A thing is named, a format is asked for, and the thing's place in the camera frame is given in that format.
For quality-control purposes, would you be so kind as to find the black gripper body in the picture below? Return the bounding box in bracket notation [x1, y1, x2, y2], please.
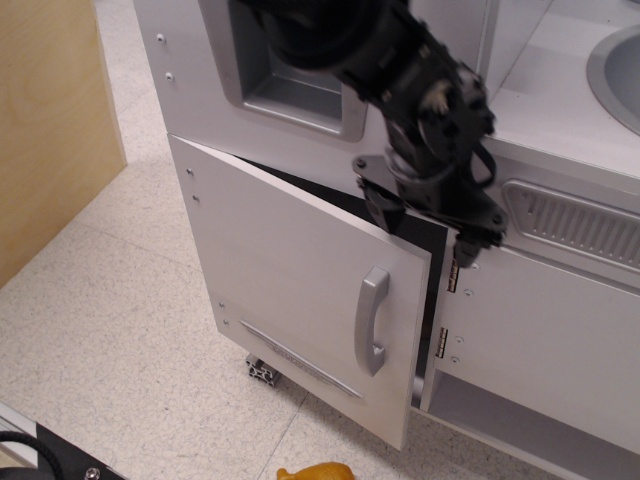
[352, 144, 506, 248]

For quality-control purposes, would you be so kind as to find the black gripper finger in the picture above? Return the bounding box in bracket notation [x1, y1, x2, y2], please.
[454, 232, 481, 268]

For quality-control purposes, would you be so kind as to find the white fridge door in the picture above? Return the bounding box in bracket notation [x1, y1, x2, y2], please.
[179, 152, 431, 449]
[131, 0, 491, 211]

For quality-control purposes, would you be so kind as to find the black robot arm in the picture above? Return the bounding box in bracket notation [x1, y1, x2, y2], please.
[250, 1, 507, 268]

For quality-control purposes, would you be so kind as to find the upper brass hinge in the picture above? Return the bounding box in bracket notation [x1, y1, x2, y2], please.
[447, 258, 460, 293]

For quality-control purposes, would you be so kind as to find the brass hinge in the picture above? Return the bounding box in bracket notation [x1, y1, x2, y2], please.
[435, 327, 448, 358]
[447, 258, 460, 293]

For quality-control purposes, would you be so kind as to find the lower brass hinge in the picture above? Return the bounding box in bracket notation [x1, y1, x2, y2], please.
[435, 327, 448, 358]

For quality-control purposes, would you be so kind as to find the white toy kitchen cabinet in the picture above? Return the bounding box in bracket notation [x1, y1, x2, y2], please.
[420, 1, 639, 479]

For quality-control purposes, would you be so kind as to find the grey vent panel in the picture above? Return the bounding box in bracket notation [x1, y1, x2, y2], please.
[502, 180, 639, 272]

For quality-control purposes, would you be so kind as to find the grey sink basin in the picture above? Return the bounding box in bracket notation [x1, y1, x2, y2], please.
[586, 25, 639, 135]

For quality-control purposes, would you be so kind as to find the silver door emblem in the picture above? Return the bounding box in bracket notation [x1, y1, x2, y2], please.
[239, 320, 364, 398]

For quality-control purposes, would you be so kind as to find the aluminium extrusion foot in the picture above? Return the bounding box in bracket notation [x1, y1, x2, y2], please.
[245, 353, 282, 388]

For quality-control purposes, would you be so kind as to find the grey ice dispenser recess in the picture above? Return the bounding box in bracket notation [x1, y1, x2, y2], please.
[199, 1, 367, 142]

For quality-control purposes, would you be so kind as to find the orange toy object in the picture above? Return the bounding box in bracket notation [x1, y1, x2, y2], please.
[276, 462, 355, 480]

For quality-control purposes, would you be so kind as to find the plywood panel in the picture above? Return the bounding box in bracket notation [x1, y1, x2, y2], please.
[1, 1, 126, 284]

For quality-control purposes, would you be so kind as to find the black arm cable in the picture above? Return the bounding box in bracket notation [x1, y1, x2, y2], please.
[469, 140, 500, 189]

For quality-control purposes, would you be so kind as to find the silver door handle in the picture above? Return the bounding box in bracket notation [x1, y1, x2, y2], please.
[353, 266, 390, 377]

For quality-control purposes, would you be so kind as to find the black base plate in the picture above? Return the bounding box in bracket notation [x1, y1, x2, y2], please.
[36, 424, 124, 480]

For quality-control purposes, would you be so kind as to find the black braided cable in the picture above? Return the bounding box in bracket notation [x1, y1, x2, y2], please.
[0, 428, 60, 480]

